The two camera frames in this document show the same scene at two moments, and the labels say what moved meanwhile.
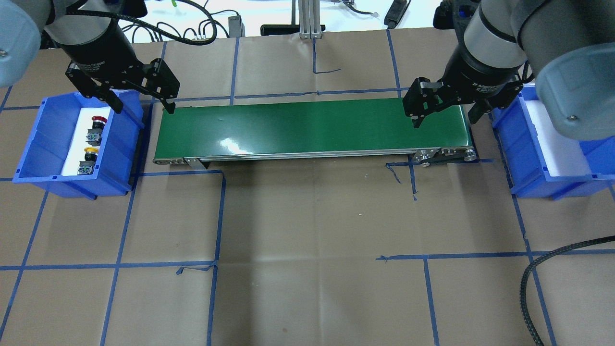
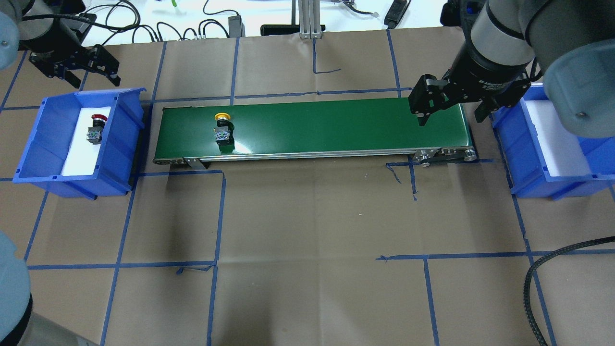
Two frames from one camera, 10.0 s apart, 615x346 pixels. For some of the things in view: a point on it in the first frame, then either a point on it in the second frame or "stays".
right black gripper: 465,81 stays
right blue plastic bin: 541,160 stays
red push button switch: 93,135 stays
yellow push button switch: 86,166 to 224,132
